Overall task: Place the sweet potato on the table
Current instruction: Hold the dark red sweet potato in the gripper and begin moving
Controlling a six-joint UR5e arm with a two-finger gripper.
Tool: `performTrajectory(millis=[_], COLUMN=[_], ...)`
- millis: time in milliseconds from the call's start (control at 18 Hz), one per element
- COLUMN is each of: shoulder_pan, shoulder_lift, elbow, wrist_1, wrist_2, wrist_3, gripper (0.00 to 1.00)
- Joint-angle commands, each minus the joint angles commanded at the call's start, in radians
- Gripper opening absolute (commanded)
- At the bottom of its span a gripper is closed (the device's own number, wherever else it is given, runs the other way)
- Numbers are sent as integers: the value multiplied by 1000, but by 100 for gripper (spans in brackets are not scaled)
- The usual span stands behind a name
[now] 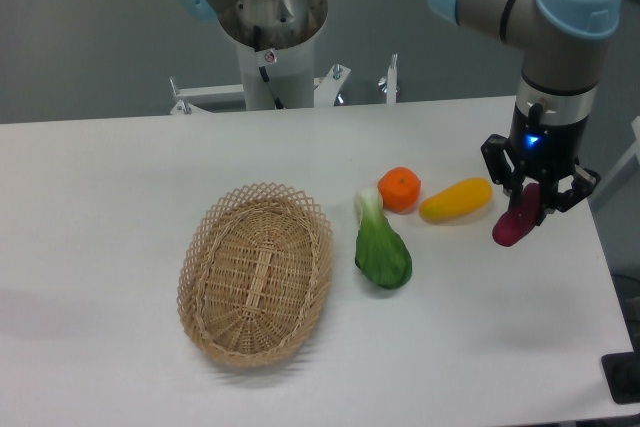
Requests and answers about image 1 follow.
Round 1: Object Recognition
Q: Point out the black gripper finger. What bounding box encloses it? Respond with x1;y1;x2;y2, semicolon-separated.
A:
481;134;525;210
536;164;601;226

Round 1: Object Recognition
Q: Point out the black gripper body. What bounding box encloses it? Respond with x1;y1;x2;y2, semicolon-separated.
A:
506;106;588;184

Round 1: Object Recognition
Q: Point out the purple sweet potato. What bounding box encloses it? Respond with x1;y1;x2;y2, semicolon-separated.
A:
492;183;540;247

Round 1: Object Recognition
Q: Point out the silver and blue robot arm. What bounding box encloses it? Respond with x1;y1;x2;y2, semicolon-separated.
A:
179;0;622;221

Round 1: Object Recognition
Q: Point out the yellow mango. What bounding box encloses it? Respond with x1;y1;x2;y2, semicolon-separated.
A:
419;177;493;223

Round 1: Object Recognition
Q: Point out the orange tangerine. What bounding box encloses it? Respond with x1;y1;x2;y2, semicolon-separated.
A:
377;167;422;213

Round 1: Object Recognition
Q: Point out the green bok choy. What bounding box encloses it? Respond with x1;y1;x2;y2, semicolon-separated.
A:
354;187;412;290

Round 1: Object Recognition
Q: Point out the black device at table edge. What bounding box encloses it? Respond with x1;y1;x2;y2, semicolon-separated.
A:
601;352;639;405

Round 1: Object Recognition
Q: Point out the woven wicker basket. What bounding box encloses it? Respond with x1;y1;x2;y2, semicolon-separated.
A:
177;183;333;368

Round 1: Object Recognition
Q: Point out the white metal mounting frame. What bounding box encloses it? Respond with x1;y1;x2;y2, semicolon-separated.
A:
169;52;399;115

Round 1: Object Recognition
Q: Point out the black cable on pedestal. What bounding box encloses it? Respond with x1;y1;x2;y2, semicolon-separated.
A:
251;25;285;111

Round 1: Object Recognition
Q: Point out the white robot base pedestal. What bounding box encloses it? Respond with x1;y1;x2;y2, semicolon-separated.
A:
219;0;328;111

